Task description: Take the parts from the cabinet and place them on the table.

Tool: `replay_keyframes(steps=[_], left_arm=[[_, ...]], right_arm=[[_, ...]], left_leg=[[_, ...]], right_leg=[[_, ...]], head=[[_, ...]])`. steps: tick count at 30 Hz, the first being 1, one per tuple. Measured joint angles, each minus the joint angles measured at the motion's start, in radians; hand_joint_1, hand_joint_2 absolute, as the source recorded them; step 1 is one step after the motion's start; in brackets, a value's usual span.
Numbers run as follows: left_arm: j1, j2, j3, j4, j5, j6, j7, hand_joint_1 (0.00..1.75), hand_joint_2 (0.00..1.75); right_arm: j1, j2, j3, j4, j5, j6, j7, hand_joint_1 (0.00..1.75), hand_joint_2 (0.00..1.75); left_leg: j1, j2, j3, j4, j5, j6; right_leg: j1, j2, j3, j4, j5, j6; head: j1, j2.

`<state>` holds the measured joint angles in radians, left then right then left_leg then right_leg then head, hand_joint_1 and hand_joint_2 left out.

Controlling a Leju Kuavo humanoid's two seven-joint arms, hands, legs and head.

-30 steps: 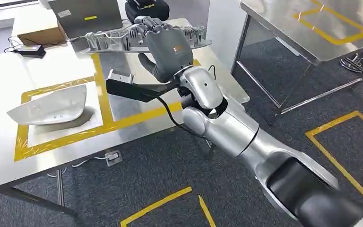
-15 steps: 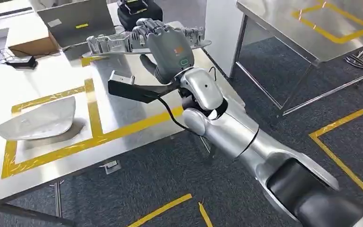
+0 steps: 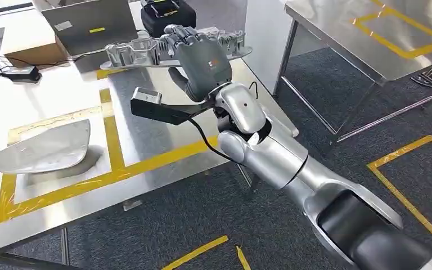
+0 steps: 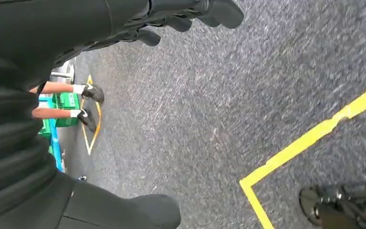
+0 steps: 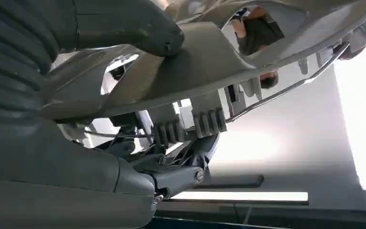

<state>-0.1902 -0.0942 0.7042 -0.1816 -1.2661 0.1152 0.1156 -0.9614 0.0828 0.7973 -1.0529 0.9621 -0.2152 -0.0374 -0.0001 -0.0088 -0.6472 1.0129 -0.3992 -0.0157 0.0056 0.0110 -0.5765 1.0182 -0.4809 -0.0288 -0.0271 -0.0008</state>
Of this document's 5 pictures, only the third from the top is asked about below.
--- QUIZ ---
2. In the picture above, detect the brown cardboard box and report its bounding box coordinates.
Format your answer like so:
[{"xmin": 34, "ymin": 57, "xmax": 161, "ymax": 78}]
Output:
[{"xmin": 0, "ymin": 9, "xmax": 70, "ymax": 69}]

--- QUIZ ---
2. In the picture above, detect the black adapter cable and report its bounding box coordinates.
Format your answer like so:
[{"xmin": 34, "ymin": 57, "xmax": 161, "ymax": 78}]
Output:
[{"xmin": 0, "ymin": 48, "xmax": 107, "ymax": 78}]

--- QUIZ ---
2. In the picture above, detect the steel bench with tape square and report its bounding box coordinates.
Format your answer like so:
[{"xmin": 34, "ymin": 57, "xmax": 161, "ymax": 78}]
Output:
[{"xmin": 273, "ymin": 0, "xmax": 432, "ymax": 143}]

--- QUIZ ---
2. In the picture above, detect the ribbed silver cast metal part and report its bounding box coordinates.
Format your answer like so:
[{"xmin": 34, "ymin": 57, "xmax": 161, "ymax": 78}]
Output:
[{"xmin": 100, "ymin": 26, "xmax": 253, "ymax": 71}]

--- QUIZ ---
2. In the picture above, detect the black power adapter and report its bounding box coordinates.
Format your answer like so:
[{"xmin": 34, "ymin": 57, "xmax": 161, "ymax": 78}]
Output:
[{"xmin": 0, "ymin": 66, "xmax": 42, "ymax": 84}]

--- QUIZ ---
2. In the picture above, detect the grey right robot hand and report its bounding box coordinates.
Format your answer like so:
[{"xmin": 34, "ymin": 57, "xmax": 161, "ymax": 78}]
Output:
[{"xmin": 160, "ymin": 24, "xmax": 234, "ymax": 104}]

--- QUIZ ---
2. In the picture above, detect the smooth silver metal shell part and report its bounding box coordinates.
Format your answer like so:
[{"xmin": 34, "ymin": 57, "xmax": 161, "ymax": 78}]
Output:
[{"xmin": 0, "ymin": 119, "xmax": 91, "ymax": 175}]

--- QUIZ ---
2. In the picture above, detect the black camera cable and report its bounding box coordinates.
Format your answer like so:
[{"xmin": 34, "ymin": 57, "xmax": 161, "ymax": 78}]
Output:
[{"xmin": 187, "ymin": 117, "xmax": 240, "ymax": 165}]

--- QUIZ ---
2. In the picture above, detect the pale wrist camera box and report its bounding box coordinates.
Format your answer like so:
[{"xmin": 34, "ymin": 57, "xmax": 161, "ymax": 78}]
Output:
[{"xmin": 130, "ymin": 87, "xmax": 163, "ymax": 105}]

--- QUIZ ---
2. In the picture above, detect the steel bench with tape frame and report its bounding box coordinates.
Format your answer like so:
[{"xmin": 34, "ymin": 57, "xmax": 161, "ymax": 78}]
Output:
[{"xmin": 0, "ymin": 7, "xmax": 299, "ymax": 266}]

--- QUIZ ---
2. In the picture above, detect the grey laptop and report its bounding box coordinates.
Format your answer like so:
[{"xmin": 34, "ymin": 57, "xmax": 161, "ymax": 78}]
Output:
[{"xmin": 41, "ymin": 0, "xmax": 139, "ymax": 57}]

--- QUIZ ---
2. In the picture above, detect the black bag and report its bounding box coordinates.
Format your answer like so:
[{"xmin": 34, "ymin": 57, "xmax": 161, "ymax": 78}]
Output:
[{"xmin": 140, "ymin": 0, "xmax": 197, "ymax": 38}]

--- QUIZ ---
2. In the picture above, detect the black bar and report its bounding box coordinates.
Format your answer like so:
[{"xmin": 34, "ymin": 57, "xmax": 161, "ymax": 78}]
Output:
[{"xmin": 0, "ymin": 2, "xmax": 34, "ymax": 22}]

